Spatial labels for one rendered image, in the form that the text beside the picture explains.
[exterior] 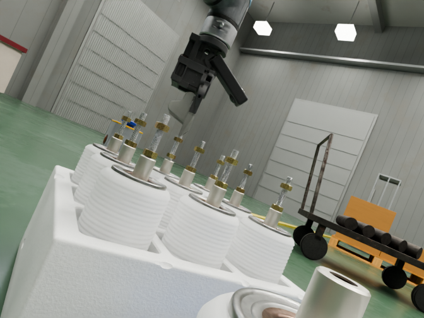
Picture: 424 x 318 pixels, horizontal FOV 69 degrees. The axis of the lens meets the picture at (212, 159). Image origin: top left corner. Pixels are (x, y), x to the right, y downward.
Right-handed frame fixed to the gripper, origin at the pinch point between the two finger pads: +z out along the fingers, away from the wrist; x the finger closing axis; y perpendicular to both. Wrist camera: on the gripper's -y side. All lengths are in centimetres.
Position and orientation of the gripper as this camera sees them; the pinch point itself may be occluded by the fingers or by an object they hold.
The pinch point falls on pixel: (185, 132)
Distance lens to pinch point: 67.6
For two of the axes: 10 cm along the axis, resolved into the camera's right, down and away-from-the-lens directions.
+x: 1.1, 0.2, -9.9
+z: -4.0, 9.1, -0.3
